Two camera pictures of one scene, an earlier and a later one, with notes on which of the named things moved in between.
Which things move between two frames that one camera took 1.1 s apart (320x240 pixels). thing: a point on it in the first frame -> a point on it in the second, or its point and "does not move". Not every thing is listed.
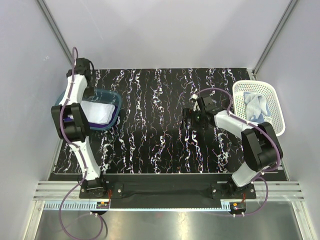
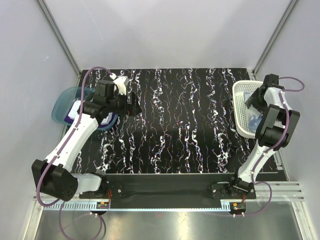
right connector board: (237, 207) does not move
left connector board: (101, 205) does not move
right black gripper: (187, 113) -> (252, 101)
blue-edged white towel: (257, 107) does not move
